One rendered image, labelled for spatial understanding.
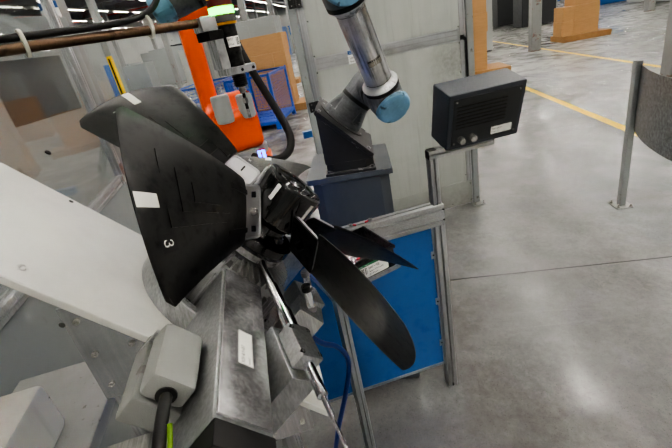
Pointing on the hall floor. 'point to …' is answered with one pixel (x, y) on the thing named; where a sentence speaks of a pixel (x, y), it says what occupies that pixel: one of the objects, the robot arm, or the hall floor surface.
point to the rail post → (445, 304)
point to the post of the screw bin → (355, 375)
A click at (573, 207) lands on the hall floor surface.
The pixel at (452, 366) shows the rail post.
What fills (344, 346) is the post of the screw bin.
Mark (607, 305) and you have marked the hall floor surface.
